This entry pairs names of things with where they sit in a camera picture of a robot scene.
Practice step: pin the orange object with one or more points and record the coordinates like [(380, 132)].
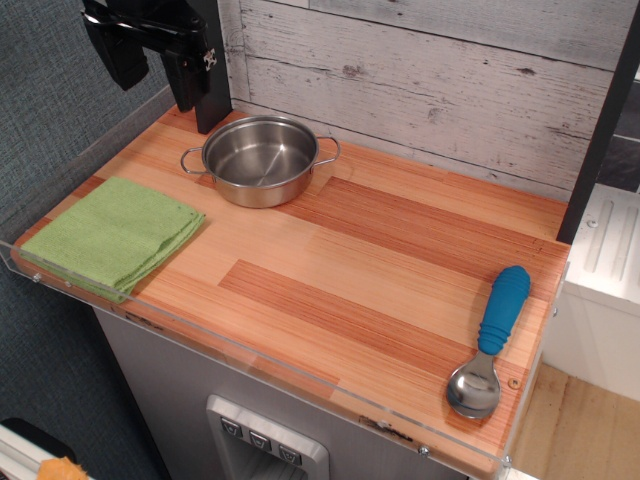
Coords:
[(60, 469)]

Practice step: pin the blue handled metal spoon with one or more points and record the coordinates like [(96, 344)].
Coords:
[(474, 389)]

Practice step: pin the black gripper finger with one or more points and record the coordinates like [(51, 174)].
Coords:
[(123, 58), (188, 78)]

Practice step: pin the white toy sink unit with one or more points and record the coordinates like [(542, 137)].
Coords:
[(593, 333)]

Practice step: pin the black vertical post left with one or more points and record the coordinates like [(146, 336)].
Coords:
[(215, 105)]

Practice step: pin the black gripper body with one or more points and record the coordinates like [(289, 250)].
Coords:
[(155, 25)]

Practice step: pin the clear acrylic edge guard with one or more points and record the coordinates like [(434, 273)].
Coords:
[(366, 332)]

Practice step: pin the grey toy fridge cabinet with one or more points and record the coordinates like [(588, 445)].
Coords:
[(172, 382)]

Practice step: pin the black vertical post right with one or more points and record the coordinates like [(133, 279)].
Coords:
[(617, 94)]

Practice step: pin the silver dispenser button panel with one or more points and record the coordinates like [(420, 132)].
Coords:
[(251, 446)]

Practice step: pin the green folded cloth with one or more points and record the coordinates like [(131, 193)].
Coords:
[(111, 239)]

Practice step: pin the stainless steel pot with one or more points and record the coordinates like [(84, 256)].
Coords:
[(260, 161)]

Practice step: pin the black vertical post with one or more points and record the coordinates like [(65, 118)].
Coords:
[(215, 105), (617, 94)]

